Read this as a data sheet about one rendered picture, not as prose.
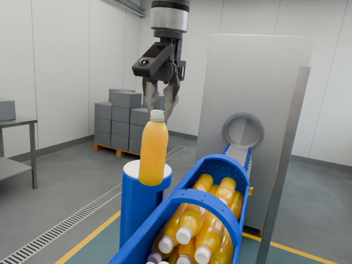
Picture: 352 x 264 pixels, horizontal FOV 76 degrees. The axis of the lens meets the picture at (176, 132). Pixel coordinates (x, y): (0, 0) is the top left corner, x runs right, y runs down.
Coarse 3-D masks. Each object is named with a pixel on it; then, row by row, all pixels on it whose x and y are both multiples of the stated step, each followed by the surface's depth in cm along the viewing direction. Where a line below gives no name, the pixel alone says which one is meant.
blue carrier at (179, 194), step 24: (192, 168) 98; (216, 168) 109; (240, 168) 101; (192, 192) 69; (240, 192) 107; (168, 216) 86; (216, 216) 63; (240, 216) 91; (144, 240) 69; (240, 240) 67
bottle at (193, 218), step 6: (192, 204) 70; (186, 210) 68; (192, 210) 67; (198, 210) 68; (204, 210) 70; (180, 216) 67; (186, 216) 64; (192, 216) 64; (198, 216) 65; (204, 216) 68; (180, 222) 64; (186, 222) 63; (192, 222) 63; (198, 222) 64; (204, 222) 69; (180, 228) 62; (186, 228) 61; (192, 228) 62; (198, 228) 63; (192, 234) 62
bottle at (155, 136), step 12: (156, 120) 58; (144, 132) 60; (156, 132) 58; (144, 144) 60; (156, 144) 59; (144, 156) 60; (156, 156) 60; (144, 168) 61; (156, 168) 61; (144, 180) 62; (156, 180) 62
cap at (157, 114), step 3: (153, 111) 58; (156, 111) 59; (159, 111) 60; (162, 111) 60; (150, 114) 59; (153, 114) 58; (156, 114) 58; (159, 114) 58; (162, 114) 58; (153, 117) 58; (156, 117) 58; (159, 117) 58; (162, 117) 59
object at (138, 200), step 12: (132, 180) 120; (168, 180) 126; (132, 192) 121; (144, 192) 120; (156, 192) 122; (132, 204) 123; (144, 204) 122; (156, 204) 151; (120, 216) 134; (132, 216) 124; (144, 216) 123; (120, 228) 134; (132, 228) 126; (120, 240) 135
